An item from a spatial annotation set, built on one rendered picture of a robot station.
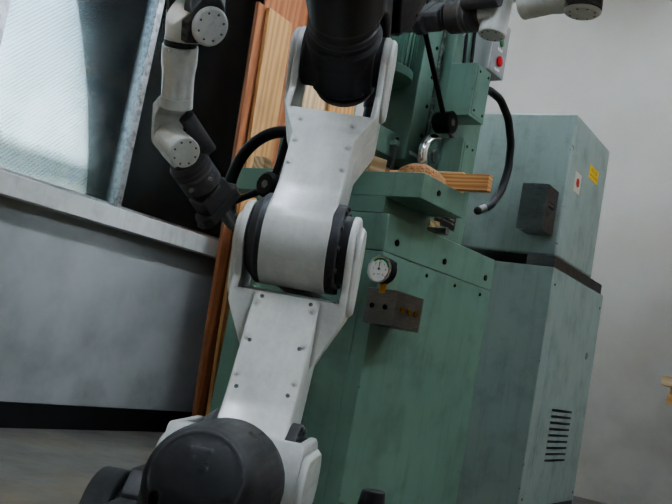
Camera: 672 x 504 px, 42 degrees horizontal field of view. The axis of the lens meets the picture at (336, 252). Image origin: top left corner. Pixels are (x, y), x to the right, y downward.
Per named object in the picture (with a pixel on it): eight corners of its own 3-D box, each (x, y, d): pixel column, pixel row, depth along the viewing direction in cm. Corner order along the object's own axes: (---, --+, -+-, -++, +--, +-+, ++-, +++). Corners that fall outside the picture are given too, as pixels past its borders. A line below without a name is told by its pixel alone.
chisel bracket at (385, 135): (343, 149, 230) (349, 118, 231) (372, 164, 241) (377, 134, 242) (366, 150, 225) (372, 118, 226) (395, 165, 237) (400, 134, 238)
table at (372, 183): (203, 179, 228) (208, 156, 229) (277, 207, 252) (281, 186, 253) (400, 187, 192) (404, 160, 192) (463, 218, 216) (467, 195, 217)
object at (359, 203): (255, 204, 229) (258, 189, 229) (303, 222, 245) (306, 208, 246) (382, 212, 205) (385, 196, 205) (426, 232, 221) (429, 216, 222)
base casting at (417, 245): (241, 237, 229) (248, 203, 230) (362, 276, 275) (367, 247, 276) (384, 251, 202) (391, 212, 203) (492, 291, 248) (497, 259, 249)
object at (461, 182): (293, 182, 243) (296, 168, 243) (297, 184, 245) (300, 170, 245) (486, 190, 208) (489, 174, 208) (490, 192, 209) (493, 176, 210)
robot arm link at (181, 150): (188, 194, 183) (159, 154, 176) (170, 176, 191) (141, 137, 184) (231, 161, 185) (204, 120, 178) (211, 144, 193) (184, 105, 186)
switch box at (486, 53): (468, 69, 250) (477, 16, 252) (484, 81, 258) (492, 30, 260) (488, 68, 247) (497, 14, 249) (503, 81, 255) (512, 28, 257)
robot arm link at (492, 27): (477, 6, 215) (520, 1, 208) (469, 46, 213) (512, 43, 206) (456, -18, 206) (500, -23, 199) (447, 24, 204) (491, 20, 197)
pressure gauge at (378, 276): (363, 289, 196) (369, 253, 197) (372, 292, 199) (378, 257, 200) (386, 292, 192) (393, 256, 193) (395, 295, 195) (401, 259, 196)
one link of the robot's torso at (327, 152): (343, 279, 128) (399, 17, 144) (227, 259, 130) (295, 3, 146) (347, 311, 142) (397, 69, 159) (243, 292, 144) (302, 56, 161)
